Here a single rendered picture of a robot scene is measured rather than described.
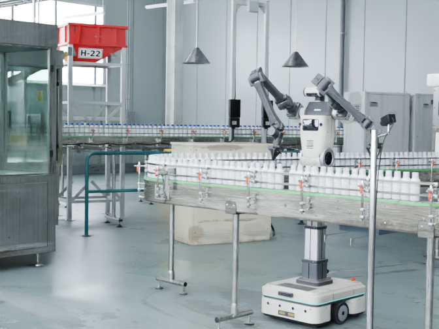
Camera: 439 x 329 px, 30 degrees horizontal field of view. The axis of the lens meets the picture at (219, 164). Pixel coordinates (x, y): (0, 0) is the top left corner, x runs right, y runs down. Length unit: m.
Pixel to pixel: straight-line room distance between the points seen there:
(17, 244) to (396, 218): 4.21
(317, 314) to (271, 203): 0.89
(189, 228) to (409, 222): 5.10
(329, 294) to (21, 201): 3.35
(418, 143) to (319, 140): 6.17
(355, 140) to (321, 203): 6.40
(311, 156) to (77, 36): 6.49
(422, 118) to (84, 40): 4.94
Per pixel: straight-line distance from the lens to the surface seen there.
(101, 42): 12.00
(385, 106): 11.60
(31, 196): 8.03
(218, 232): 9.70
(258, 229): 9.97
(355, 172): 5.05
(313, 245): 6.04
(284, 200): 5.34
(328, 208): 5.13
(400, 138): 11.78
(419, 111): 12.01
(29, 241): 8.07
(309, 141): 5.98
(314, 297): 5.77
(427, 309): 4.87
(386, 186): 4.92
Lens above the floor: 1.44
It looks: 3 degrees down
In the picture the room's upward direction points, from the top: 1 degrees clockwise
